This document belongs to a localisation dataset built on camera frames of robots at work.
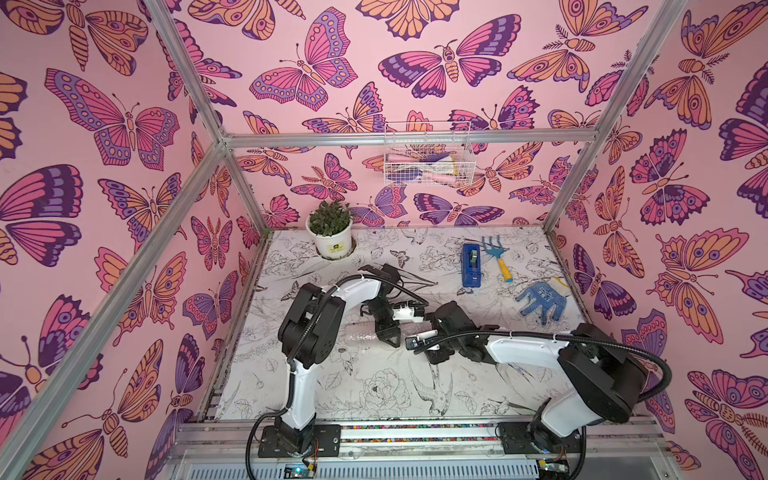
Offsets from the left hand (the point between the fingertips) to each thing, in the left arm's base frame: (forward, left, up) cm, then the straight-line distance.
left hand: (397, 334), depth 92 cm
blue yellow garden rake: (+34, -38, 0) cm, 51 cm away
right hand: (+2, -9, +3) cm, 10 cm away
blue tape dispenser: (+23, -26, +5) cm, 35 cm away
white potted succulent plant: (+30, +22, +18) cm, 41 cm away
